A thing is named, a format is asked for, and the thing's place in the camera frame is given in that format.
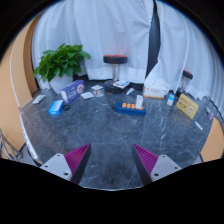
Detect green potted plant white pot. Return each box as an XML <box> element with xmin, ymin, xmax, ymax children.
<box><xmin>33</xmin><ymin>43</ymin><xmax>91</xmax><ymax>94</ymax></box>

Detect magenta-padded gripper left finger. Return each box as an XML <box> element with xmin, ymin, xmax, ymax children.
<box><xmin>39</xmin><ymin>143</ymin><xmax>92</xmax><ymax>185</ymax></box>

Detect black stool red-topped seat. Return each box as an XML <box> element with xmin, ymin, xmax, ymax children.
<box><xmin>175</xmin><ymin>69</ymin><xmax>194</xmax><ymax>98</ymax></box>
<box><xmin>102</xmin><ymin>54</ymin><xmax>129</xmax><ymax>95</ymax></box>

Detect small white sachet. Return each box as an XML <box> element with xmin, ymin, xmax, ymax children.
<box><xmin>194</xmin><ymin>120</ymin><xmax>204</xmax><ymax>131</ymax></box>

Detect yellow carton box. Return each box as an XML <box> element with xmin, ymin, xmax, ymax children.
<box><xmin>175</xmin><ymin>93</ymin><xmax>200</xmax><ymax>120</ymax></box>

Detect small blue and white box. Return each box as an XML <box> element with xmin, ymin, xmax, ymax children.
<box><xmin>166</xmin><ymin>93</ymin><xmax>176</xmax><ymax>107</ymax></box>

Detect purple carton box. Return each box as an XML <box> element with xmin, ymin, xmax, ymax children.
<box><xmin>60</xmin><ymin>79</ymin><xmax>86</xmax><ymax>104</ymax></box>

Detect pale pleated curtain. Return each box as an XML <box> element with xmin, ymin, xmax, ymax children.
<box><xmin>196</xmin><ymin>36</ymin><xmax>224</xmax><ymax>113</ymax></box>

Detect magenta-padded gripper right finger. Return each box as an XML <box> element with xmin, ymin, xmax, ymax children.
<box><xmin>131</xmin><ymin>143</ymin><xmax>183</xmax><ymax>186</ymax></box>

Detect white curtain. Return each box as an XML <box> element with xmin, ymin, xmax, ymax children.
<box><xmin>144</xmin><ymin>1</ymin><xmax>208</xmax><ymax>101</ymax></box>
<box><xmin>31</xmin><ymin>0</ymin><xmax>154</xmax><ymax>91</ymax></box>

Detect white flat packet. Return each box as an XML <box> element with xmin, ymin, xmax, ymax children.
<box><xmin>80</xmin><ymin>91</ymin><xmax>95</xmax><ymax>100</ymax></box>

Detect white and blue flat box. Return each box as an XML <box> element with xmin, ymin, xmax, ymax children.
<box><xmin>112</xmin><ymin>80</ymin><xmax>131</xmax><ymax>90</ymax></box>

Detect blister pack orange pills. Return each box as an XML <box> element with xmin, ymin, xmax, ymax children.
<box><xmin>93</xmin><ymin>89</ymin><xmax>105</xmax><ymax>98</ymax></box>

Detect white box with orange stripe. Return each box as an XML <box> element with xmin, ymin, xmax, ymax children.
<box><xmin>142</xmin><ymin>83</ymin><xmax>169</xmax><ymax>100</ymax></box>

